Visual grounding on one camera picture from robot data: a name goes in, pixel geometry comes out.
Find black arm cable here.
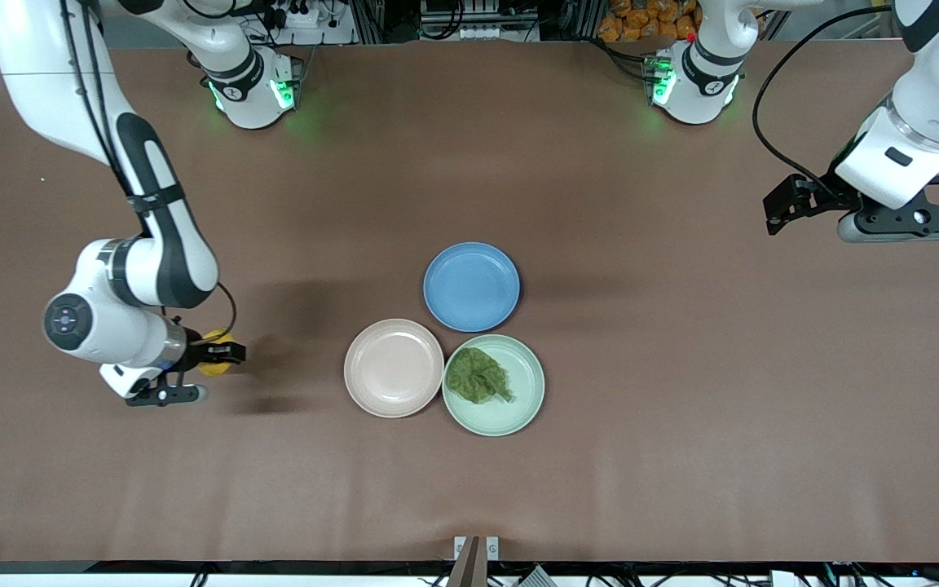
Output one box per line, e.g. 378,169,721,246
60,0,238,343
752,7,894,201

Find pile of orange fruits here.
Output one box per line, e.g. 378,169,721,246
597,0,703,43

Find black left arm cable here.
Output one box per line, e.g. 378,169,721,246
752,7,894,201

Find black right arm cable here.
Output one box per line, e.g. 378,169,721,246
60,0,238,343

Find grey camera stand pole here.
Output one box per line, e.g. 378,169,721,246
447,536,483,587

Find white power strip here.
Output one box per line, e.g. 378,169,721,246
271,0,350,30

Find yellow lemon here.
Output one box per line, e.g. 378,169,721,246
196,328,237,377

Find pale pink plate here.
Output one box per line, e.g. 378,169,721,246
344,318,445,419

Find blue plate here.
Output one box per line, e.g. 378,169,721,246
423,242,521,333

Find mint green plate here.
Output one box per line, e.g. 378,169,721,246
442,334,545,437

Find green lettuce leaf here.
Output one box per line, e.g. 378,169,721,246
445,347,516,405

